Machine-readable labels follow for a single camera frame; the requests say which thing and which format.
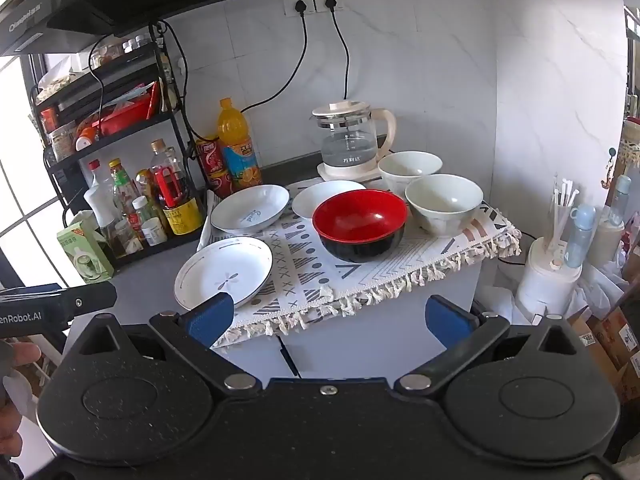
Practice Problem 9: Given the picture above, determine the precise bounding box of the white plate cross print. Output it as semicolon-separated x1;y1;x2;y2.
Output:
292;180;368;221

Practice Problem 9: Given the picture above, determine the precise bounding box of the small white jar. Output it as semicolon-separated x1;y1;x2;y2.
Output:
142;217;169;247

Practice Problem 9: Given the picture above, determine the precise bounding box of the cream kettle base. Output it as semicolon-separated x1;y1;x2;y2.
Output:
316;155;388;181

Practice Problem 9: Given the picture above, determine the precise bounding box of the pale blue bottle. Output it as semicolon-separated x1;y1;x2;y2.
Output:
607;175;632;227

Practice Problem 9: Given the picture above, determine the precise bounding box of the white ceramic bowl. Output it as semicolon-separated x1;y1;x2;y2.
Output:
377;151;444;196

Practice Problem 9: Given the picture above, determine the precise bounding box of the bunch of white sticks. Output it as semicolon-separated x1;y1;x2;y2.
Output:
546;175;582;257

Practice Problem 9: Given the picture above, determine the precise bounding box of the row of spice jars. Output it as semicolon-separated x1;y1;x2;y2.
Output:
89;34;152;70

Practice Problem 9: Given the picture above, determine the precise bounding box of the black metal shelf rack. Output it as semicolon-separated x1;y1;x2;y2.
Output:
30;40;202;241

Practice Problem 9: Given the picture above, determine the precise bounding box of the light blue bottle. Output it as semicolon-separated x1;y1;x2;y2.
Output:
565;205;598;269

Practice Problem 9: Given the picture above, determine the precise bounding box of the glass kettle cream handle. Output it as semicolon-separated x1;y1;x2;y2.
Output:
312;101;397;168

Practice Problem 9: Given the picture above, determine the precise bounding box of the white plate flower print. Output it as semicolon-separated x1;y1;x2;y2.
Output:
174;236;274;312

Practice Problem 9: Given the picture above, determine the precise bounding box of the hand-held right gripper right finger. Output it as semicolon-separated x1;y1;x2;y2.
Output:
394;295;583;395

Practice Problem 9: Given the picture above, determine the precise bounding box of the orange juice bottle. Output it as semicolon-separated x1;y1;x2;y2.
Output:
216;98;263;191

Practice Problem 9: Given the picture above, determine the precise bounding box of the window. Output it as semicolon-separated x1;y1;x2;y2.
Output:
0;55;68;283

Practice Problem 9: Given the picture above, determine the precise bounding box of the white bottle red cap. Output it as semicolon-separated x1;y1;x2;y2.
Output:
84;160;120;231

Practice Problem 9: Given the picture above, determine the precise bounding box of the white plate script print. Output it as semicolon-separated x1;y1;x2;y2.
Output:
210;184;291;234

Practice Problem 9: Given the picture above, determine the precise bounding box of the red packet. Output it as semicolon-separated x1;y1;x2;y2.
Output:
97;92;157;133

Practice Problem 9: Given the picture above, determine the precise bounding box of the grey speckled ceramic bowl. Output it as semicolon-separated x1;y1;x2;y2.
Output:
404;174;484;238

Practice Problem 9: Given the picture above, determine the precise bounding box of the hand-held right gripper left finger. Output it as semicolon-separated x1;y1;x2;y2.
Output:
75;291;261;395

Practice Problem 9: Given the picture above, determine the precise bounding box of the person's left hand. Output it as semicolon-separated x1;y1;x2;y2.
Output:
0;342;43;461

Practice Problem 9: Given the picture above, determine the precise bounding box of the white cylindrical container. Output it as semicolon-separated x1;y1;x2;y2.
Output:
515;237;584;319

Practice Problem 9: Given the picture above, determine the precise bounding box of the green label sauce bottle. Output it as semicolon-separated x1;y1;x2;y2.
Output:
109;158;142;222

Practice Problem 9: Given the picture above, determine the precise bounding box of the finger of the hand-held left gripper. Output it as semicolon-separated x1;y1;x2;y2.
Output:
59;281;119;321

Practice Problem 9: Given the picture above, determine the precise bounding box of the cardboard box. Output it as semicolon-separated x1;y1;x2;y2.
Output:
570;305;640;403

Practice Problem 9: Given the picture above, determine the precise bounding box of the black plug cable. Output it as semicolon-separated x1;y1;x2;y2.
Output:
240;1;311;113
324;0;352;103

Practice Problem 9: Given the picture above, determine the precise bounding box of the red and black bowl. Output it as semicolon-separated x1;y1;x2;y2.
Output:
312;189;408;264

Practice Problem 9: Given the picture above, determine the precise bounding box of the green carton box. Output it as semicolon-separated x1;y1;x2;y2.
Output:
56;216;115;284

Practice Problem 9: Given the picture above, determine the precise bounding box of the patterned fringed table cloth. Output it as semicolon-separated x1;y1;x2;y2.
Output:
197;180;523;348

